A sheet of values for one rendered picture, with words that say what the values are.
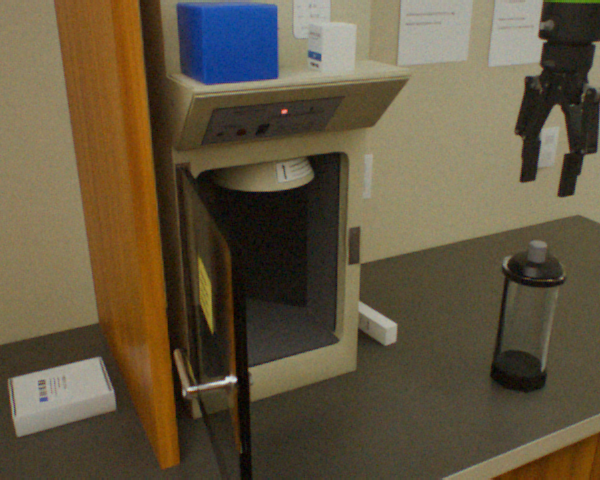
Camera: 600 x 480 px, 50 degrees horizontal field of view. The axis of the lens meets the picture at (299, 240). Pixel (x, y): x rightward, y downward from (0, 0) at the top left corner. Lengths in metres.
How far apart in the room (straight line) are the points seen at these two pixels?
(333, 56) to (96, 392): 0.68
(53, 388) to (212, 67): 0.65
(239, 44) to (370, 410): 0.65
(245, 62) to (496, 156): 1.16
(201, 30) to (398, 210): 1.02
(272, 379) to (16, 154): 0.64
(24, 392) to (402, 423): 0.64
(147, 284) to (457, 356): 0.67
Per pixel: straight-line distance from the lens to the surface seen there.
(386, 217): 1.70
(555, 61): 1.06
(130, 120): 0.81
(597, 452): 1.38
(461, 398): 1.21
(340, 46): 0.91
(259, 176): 1.02
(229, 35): 0.82
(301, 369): 1.18
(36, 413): 1.16
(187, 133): 0.87
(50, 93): 1.32
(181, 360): 0.80
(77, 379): 1.22
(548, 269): 1.15
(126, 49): 0.80
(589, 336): 1.47
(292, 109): 0.90
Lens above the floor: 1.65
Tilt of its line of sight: 23 degrees down
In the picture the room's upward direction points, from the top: straight up
